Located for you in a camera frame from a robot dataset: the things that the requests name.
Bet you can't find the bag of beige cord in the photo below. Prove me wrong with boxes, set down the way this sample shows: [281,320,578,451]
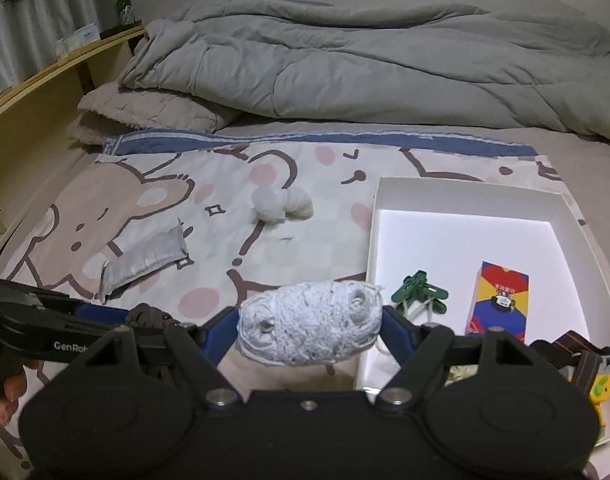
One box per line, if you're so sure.
[445,364,478,387]

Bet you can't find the green clips with cord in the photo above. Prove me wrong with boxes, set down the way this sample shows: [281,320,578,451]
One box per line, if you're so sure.
[378,270,449,324]

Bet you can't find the white yarn ball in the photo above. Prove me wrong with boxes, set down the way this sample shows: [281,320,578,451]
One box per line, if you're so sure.
[236,281,384,367]

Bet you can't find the silver foil pouch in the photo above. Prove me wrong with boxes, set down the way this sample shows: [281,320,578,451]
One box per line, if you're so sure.
[98,221,189,304]

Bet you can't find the colourful card box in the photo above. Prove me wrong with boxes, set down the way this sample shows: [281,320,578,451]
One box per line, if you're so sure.
[465,261,529,341]

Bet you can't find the yellow headlamp with strap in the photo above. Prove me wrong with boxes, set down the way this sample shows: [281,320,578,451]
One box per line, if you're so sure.
[529,330,610,430]

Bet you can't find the person's hand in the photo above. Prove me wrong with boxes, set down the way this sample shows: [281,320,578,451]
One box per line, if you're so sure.
[0,360,40,426]

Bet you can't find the white shallow cardboard box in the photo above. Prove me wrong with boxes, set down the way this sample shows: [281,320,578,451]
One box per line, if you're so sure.
[354,174,610,453]

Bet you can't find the white cotton ball left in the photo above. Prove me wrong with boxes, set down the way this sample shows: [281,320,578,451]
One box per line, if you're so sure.
[250,186,288,223]

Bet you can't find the white cotton ball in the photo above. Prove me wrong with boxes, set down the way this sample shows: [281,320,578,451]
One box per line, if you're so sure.
[250,186,288,223]
[284,186,314,220]

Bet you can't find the white cotton ball right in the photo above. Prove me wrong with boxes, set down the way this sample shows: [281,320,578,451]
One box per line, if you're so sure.
[284,186,314,220]

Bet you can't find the wooden bedside shelf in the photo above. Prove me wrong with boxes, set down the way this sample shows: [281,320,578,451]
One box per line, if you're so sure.
[0,26,144,252]

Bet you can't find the beige fluffy blanket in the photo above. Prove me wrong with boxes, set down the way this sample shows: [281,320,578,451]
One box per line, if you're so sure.
[67,81,240,145]

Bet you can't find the tissue pack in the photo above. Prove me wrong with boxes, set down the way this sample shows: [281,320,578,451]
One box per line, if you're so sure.
[54,23,100,58]

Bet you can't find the grey quilted duvet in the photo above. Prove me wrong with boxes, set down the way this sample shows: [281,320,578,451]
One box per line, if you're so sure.
[119,0,610,140]

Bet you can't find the grey curtain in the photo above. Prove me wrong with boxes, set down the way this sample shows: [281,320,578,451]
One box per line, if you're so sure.
[0,0,100,94]

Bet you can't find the green glass bottle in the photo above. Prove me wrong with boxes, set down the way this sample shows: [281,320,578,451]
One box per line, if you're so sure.
[115,0,136,26]

